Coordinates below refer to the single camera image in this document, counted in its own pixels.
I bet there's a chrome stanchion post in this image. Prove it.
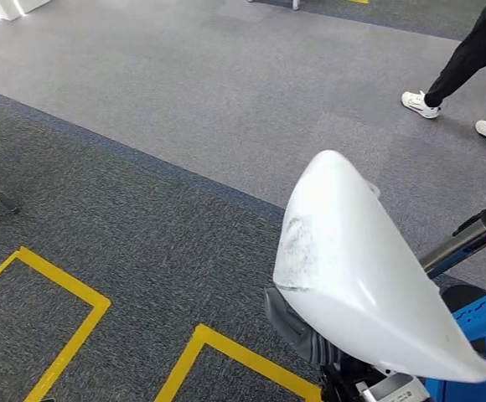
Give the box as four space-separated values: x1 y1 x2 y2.
419 207 486 273

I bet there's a blue metal shelf rack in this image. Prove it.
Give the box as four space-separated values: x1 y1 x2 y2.
422 233 486 402

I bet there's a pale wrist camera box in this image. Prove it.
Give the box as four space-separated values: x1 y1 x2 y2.
354 373 430 402

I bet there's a white curved plastic part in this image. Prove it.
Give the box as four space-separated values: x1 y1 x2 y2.
272 149 486 385

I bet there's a person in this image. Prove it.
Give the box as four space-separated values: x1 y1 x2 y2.
401 0 486 152

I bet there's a white cabinet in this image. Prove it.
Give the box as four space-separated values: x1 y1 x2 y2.
0 0 53 22

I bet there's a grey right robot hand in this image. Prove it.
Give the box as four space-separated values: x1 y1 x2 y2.
264 286 344 368

